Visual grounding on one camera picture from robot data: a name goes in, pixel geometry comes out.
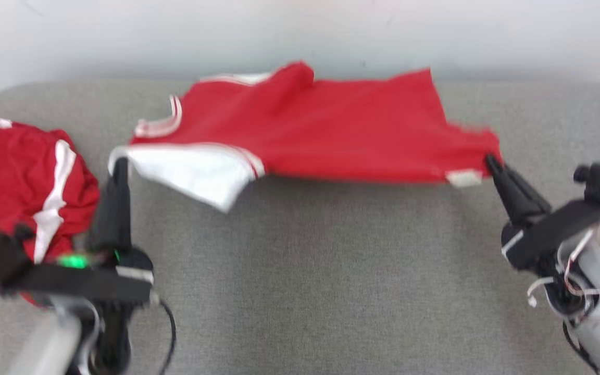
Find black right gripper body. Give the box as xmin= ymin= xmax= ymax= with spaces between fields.
xmin=502 ymin=201 xmax=600 ymax=270

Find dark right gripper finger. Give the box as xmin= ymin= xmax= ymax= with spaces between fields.
xmin=485 ymin=155 xmax=533 ymax=226
xmin=503 ymin=165 xmax=552 ymax=215

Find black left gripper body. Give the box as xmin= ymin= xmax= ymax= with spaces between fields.
xmin=11 ymin=249 xmax=155 ymax=305

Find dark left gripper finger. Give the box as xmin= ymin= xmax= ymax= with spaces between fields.
xmin=89 ymin=156 xmax=133 ymax=251

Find red shorts with white stripes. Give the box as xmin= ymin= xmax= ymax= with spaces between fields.
xmin=0 ymin=119 xmax=101 ymax=308

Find red jersey with white sleeves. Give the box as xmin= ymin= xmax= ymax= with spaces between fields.
xmin=108 ymin=61 xmax=503 ymax=213

